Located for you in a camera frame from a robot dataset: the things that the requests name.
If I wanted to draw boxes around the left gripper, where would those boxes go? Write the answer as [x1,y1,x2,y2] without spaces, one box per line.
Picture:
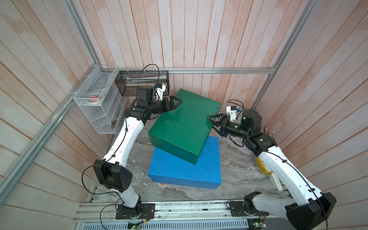
[148,95,183,114]

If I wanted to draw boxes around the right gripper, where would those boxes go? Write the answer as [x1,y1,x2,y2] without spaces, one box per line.
[207,115,250,142]

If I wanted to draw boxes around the green shoebox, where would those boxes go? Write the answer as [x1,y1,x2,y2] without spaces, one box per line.
[148,89,221,165]

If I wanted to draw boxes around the blue shoebox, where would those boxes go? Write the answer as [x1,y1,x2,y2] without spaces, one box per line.
[148,136,222,189]

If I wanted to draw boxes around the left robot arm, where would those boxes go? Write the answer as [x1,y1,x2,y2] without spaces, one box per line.
[93,85,183,209]

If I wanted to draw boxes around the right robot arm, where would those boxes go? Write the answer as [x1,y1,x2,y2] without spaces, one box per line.
[207,106,336,230]

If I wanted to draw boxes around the paper in black basket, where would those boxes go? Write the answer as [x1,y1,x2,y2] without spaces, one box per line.
[125,75,167,84]

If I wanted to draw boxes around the pencils in cup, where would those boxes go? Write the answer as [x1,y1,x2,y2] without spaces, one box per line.
[264,127,277,141]

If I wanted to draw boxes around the yellow clock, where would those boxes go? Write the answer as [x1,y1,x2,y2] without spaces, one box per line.
[255,157,273,175]

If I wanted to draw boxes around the tape roll in shelf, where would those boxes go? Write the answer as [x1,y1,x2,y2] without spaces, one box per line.
[85,91,105,105]

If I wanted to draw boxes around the white remote control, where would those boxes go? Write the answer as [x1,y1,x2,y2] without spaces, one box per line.
[269,172,283,192]

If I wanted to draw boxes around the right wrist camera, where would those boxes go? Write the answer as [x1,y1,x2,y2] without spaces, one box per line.
[226,106,241,121]

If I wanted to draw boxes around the black wire mesh basket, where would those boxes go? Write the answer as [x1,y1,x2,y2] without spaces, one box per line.
[115,70,170,97]

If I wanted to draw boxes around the white wire mesh shelf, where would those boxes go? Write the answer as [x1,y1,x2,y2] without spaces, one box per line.
[74,65,127,134]

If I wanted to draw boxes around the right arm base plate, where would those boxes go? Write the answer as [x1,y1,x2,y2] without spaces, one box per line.
[225,200,270,217]

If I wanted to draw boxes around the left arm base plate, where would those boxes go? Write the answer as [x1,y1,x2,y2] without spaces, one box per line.
[116,203,155,220]

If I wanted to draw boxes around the aluminium rail frame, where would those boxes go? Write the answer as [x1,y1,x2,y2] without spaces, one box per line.
[73,199,276,226]

